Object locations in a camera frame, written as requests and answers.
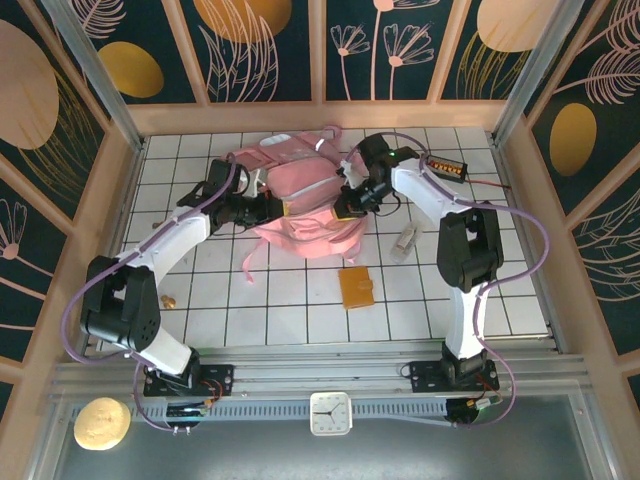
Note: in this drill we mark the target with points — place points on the aluminium side rail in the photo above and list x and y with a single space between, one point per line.
128 190

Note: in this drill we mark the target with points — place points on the round yellow sponge disc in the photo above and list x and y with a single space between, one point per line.
102 424

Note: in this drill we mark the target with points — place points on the aluminium corner post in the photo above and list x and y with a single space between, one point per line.
95 65
539 65

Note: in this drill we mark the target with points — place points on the tan leather wallet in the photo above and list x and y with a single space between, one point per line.
356 290

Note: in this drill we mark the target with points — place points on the small clear plastic packet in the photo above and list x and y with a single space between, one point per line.
406 242

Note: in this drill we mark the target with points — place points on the black charger board orange connectors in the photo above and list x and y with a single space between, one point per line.
447 169

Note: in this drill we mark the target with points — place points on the white square clock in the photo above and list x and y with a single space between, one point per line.
330 414

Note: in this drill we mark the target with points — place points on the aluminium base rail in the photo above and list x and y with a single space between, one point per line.
320 372

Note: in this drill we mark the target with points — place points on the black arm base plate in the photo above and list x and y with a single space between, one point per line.
220 377
425 377

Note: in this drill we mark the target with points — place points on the small brass object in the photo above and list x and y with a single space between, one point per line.
168 301

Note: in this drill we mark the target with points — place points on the pink school backpack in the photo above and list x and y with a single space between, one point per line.
305 180

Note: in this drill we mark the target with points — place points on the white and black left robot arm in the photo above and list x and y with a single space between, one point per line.
170 240

